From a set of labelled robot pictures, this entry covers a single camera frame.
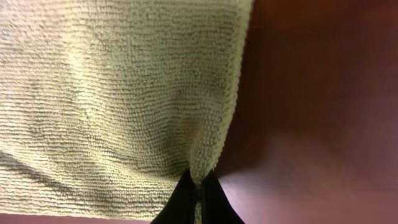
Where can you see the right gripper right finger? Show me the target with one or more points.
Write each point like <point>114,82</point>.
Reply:
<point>215,207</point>

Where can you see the light green microfiber cloth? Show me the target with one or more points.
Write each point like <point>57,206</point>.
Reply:
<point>104,103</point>

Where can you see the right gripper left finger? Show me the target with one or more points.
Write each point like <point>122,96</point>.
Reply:
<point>180,208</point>

